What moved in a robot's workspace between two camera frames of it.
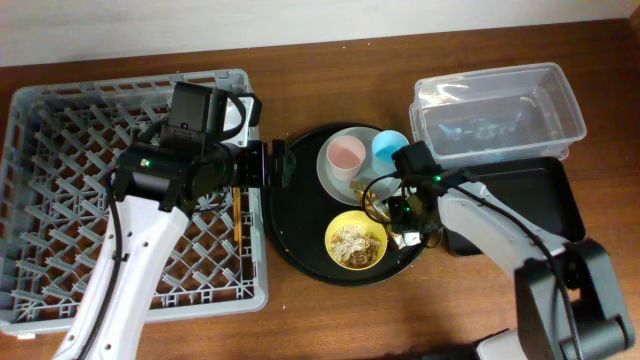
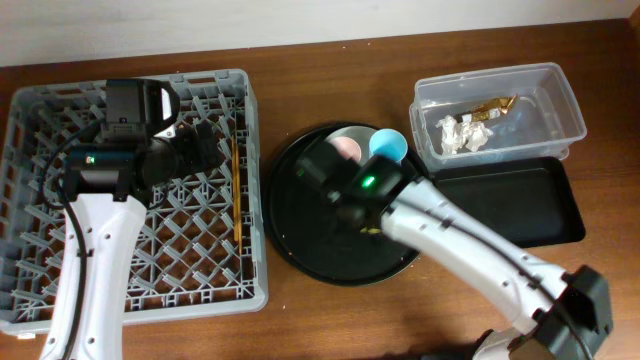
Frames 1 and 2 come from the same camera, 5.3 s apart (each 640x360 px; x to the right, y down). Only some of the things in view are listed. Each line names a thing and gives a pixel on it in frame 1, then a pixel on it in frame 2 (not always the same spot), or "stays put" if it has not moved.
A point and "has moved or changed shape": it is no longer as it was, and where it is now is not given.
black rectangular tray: [536, 191] stays put
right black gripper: [400, 211] to [310, 166]
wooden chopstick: [236, 211] stays put
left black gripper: [273, 163] to [201, 145]
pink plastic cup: [345, 154] stays put
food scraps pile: [353, 247] to [370, 231]
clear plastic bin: [515, 112] stays put
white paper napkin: [407, 238] has moved or changed shape
